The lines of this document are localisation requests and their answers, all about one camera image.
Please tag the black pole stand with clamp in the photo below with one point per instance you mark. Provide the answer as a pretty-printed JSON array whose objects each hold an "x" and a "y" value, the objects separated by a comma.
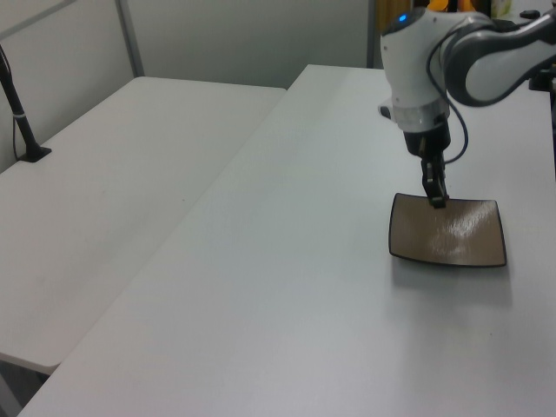
[{"x": 19, "y": 117}]

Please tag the grey metal partition post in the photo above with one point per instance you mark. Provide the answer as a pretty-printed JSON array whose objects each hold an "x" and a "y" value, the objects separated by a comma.
[
  {"x": 372, "y": 32},
  {"x": 130, "y": 39}
]

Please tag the orange background object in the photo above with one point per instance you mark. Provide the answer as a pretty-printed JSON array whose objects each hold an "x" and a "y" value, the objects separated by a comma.
[
  {"x": 438, "y": 4},
  {"x": 467, "y": 4}
]

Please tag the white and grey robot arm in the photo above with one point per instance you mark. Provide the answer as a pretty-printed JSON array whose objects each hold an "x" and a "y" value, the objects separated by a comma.
[{"x": 408, "y": 61}]

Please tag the square brown ceramic plate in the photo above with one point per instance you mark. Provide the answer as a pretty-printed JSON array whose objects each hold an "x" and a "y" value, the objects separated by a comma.
[{"x": 447, "y": 234}]

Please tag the white side table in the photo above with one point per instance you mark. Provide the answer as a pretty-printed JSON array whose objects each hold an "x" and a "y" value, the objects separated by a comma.
[{"x": 108, "y": 182}]

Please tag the black clamp mount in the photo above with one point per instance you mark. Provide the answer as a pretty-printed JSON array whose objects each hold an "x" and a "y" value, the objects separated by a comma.
[{"x": 540, "y": 77}]

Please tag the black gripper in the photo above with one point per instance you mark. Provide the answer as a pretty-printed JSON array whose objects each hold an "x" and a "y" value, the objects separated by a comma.
[{"x": 428, "y": 141}]

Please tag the green and white box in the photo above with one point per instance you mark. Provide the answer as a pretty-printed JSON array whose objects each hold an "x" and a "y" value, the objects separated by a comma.
[{"x": 502, "y": 8}]

